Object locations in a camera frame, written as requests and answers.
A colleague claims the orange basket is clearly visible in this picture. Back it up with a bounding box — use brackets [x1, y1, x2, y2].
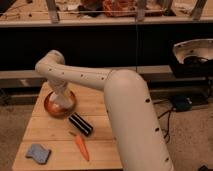
[102, 0, 166, 17]

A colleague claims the black rectangular case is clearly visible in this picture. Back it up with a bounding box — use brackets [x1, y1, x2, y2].
[68, 113, 93, 136]

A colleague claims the translucent white cup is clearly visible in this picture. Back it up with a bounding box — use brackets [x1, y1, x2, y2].
[51, 93, 74, 109]

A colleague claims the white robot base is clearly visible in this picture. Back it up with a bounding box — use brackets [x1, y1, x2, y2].
[173, 38, 213, 64]

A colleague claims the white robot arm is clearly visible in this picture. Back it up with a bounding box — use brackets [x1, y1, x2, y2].
[35, 50, 175, 171]

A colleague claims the blue sponge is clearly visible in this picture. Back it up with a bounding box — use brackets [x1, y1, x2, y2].
[25, 144, 51, 165]

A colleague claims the orange carrot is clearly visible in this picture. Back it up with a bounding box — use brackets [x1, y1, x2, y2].
[70, 132, 90, 161]

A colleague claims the orange ceramic bowl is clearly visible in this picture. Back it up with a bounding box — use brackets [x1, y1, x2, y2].
[44, 91, 76, 118]

